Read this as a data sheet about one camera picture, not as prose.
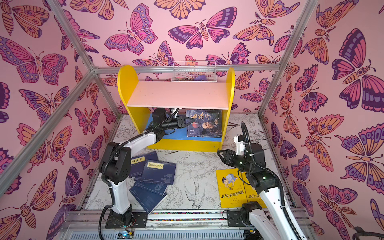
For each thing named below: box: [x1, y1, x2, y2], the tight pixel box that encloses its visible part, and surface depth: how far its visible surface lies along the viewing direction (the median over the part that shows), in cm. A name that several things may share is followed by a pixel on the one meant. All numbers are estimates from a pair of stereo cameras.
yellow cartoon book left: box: [215, 168, 248, 209], surface depth 83 cm
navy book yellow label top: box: [140, 159, 176, 185], surface depth 88 cm
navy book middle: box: [134, 180, 173, 196], surface depth 83 cm
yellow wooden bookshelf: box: [117, 65, 235, 152], surface depth 85 cm
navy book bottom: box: [129, 185, 168, 214], surface depth 81 cm
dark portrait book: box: [186, 109, 222, 138], surface depth 86 cm
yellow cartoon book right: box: [243, 179, 268, 209], surface depth 81 cm
